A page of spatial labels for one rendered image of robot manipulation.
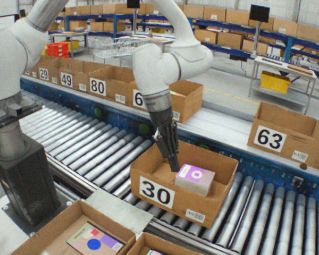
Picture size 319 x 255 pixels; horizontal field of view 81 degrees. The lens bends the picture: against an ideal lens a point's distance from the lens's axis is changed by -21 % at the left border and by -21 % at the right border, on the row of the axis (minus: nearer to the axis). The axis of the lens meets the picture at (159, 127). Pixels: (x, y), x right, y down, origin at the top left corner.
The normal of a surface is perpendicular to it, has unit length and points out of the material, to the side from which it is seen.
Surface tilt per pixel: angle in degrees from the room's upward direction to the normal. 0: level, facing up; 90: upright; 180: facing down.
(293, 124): 89
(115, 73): 90
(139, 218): 0
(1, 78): 89
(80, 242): 0
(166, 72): 74
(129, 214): 0
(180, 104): 90
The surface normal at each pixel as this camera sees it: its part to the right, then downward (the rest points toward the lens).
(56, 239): 0.04, -0.87
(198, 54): 0.50, 0.22
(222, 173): -0.51, 0.39
